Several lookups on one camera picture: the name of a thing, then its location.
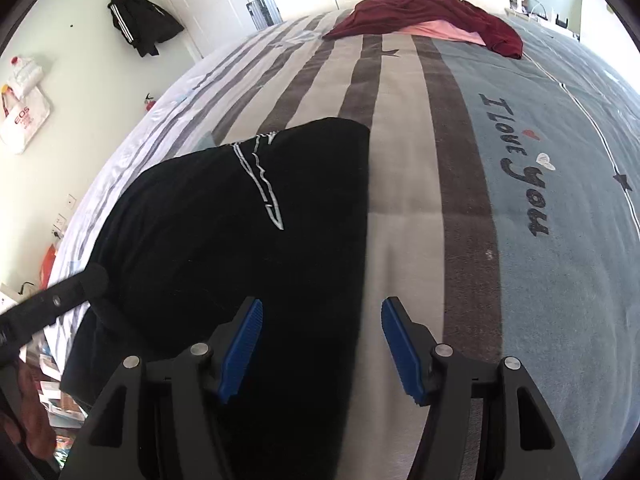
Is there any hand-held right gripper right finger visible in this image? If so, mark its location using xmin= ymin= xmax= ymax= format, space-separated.
xmin=381 ymin=296 xmax=581 ymax=480

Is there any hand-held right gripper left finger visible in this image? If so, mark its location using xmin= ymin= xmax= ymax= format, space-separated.
xmin=72 ymin=296 xmax=264 ymax=480

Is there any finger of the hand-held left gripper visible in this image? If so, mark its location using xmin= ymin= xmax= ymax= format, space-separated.
xmin=0 ymin=265 xmax=109 ymax=366

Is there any black t-shirt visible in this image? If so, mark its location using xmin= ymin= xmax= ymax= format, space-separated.
xmin=60 ymin=117 xmax=372 ymax=480

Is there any floor clutter pile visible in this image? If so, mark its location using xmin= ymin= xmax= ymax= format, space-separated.
xmin=20 ymin=335 xmax=96 ymax=466

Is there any striped star-print bed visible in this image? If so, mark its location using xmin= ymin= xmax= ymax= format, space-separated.
xmin=47 ymin=7 xmax=640 ymax=480

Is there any white plastic bag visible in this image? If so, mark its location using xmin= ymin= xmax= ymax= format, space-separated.
xmin=0 ymin=55 xmax=52 ymax=155

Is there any black striped jacket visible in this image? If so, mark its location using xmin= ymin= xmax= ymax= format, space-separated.
xmin=107 ymin=0 xmax=185 ymax=58

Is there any pink garment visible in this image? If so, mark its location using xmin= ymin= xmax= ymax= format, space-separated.
xmin=402 ymin=20 xmax=487 ymax=46

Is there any white door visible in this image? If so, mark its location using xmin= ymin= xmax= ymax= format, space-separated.
xmin=150 ymin=0 xmax=283 ymax=61

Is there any grey suitcase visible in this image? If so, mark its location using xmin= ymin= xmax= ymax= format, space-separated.
xmin=246 ymin=0 xmax=282 ymax=31

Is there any dark red garment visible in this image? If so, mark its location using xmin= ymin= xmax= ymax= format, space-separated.
xmin=322 ymin=0 xmax=524 ymax=59

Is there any cluttered white desk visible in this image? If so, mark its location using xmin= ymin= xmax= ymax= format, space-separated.
xmin=505 ymin=0 xmax=581 ymax=43

